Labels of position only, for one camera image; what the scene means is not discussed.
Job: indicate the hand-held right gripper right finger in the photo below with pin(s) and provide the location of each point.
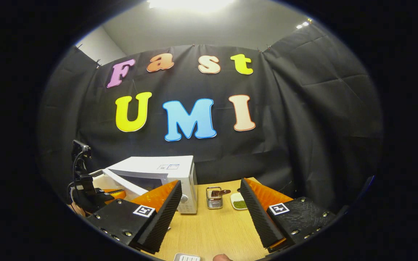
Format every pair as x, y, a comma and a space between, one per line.
259, 217

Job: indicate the white divided grain dish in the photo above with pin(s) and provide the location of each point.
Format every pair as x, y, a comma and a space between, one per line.
238, 203

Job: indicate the small ceiling light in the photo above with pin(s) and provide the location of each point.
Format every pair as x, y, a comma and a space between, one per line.
304, 24

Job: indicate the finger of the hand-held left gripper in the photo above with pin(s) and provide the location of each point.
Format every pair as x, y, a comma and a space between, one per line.
116, 194

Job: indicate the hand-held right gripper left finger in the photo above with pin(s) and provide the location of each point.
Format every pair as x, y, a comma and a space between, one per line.
160, 217

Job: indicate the white slotted object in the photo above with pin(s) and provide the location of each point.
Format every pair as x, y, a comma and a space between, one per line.
187, 257

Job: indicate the black backdrop cloth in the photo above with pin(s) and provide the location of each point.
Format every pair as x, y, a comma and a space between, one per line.
303, 127

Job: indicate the white microwave oven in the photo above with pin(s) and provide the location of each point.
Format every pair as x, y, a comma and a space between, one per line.
151, 166

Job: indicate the large ceiling light panel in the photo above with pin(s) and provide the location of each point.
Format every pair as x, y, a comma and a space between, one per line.
191, 4

